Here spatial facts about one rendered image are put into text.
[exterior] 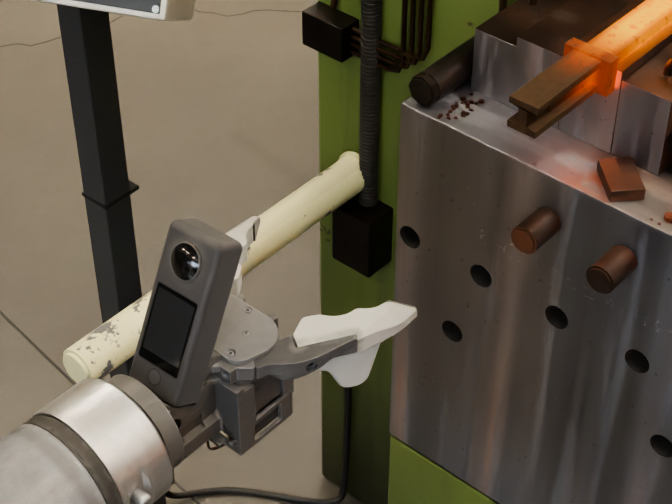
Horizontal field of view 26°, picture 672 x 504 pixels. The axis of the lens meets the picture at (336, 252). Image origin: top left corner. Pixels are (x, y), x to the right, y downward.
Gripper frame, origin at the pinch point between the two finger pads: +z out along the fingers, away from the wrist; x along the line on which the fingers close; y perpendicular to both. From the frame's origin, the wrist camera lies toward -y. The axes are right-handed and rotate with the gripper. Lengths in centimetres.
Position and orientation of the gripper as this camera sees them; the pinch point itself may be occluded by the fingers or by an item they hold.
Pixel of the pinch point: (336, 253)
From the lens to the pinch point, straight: 103.4
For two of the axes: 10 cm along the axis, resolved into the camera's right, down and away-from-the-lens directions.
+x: 7.5, 4.3, -5.0
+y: 0.0, 7.6, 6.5
